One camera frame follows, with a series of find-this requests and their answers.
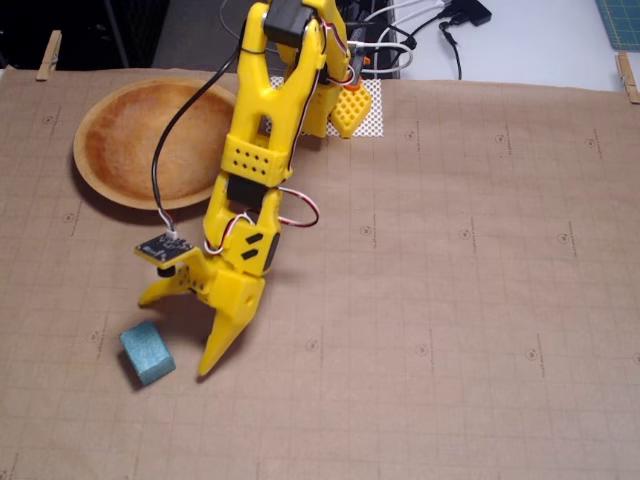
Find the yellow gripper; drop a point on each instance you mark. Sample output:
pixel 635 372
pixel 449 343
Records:
pixel 234 295

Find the blue foam block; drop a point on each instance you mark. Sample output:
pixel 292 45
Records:
pixel 147 352

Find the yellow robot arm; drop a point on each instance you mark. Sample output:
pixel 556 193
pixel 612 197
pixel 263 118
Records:
pixel 260 90

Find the yellow robot base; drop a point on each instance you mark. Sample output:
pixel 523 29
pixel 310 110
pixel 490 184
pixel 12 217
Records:
pixel 350 107

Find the round wooden bowl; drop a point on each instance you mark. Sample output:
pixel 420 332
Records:
pixel 125 145

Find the brown grid paper sheet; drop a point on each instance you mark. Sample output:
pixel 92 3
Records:
pixel 400 300

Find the white perforated mat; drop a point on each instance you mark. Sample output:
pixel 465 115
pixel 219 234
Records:
pixel 376 100

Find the wooden clothespin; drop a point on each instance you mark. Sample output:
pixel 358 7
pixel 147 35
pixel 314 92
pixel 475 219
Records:
pixel 627 77
pixel 49 55

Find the black orange clamp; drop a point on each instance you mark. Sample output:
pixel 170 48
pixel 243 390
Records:
pixel 359 60

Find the black power adapter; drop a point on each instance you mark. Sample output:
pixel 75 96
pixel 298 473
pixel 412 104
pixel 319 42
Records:
pixel 475 12

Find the green cutting mat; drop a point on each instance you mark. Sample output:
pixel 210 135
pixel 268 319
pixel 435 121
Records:
pixel 622 22

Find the black camera circuit board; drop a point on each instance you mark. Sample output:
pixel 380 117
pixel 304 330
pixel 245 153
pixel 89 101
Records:
pixel 165 246

